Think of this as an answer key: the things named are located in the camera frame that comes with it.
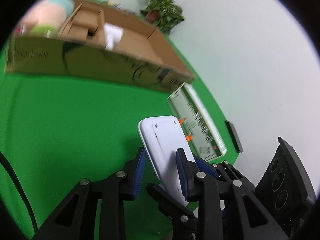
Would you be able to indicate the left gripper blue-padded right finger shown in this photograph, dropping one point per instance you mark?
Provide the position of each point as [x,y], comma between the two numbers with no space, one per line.
[227,209]

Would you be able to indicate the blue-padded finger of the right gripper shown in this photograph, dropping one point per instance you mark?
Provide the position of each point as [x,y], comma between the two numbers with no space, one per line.
[184,222]
[223,172]

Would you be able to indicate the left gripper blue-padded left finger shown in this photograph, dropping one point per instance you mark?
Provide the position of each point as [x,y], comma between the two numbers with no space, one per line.
[96,202]

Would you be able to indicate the white green medicine box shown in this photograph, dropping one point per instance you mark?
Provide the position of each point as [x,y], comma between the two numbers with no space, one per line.
[196,122]

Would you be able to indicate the white plastic device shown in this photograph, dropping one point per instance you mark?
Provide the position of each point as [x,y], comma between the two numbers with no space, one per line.
[162,136]

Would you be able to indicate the white hair dryer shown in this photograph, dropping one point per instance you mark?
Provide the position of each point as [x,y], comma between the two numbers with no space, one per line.
[113,35]

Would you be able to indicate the pink teal plush toy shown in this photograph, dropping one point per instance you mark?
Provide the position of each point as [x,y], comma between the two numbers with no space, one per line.
[45,17]

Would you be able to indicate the black object at table edge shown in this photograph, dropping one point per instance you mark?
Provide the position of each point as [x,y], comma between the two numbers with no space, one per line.
[234,136]

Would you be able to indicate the green table cloth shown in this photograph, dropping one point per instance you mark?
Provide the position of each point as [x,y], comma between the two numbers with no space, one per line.
[56,130]

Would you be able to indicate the large open cardboard tray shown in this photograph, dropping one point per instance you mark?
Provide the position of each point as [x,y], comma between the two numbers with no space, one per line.
[142,58]

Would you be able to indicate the right potted green plant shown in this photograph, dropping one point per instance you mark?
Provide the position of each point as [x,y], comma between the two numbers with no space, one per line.
[164,14]

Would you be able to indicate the colourful tissue packet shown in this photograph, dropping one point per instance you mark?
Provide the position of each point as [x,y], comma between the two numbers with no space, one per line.
[127,11]

